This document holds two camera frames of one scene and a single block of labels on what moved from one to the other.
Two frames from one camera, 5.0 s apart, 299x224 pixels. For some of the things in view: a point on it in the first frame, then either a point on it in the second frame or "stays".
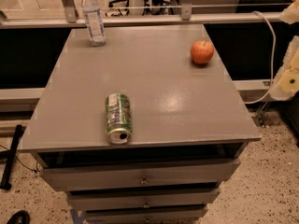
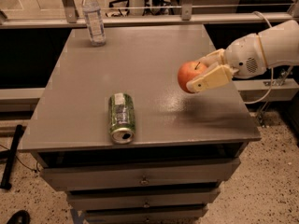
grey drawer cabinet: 190,126 stays
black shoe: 21,217 stays
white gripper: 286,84 -> 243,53
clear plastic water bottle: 93,17 stays
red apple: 202,52 -> 188,71
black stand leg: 9,156 stays
